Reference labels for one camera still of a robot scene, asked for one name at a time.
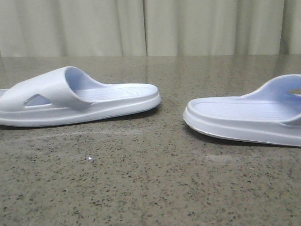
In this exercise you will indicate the light blue slipper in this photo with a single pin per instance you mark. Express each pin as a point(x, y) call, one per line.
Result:
point(68, 95)
point(271, 114)

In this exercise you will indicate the beige pleated curtain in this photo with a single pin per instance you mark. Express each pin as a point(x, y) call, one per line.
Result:
point(41, 28)

